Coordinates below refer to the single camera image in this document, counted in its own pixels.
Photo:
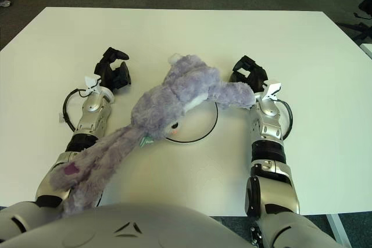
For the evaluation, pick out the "white plate with black rim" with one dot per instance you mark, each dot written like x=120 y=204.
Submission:
x=197 y=123

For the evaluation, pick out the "black office chair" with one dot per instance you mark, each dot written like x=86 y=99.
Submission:
x=366 y=4

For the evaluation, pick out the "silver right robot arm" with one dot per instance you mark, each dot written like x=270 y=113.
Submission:
x=267 y=126

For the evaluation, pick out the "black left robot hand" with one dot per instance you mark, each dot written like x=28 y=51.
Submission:
x=110 y=75

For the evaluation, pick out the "silver robot torso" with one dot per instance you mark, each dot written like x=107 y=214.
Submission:
x=130 y=230

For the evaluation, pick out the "white side table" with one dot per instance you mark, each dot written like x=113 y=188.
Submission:
x=367 y=50

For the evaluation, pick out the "white table leg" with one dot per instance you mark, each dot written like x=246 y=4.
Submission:
x=337 y=230

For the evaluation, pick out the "purple plush bunny doll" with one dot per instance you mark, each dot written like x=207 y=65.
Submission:
x=171 y=100

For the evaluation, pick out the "black metal bracket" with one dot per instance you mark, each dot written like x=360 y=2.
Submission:
x=255 y=235

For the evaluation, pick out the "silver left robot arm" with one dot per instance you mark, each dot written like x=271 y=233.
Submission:
x=93 y=111

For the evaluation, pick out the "white sneaker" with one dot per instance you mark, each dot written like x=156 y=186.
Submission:
x=5 y=3

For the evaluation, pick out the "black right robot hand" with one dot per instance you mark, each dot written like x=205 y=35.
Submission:
x=257 y=75

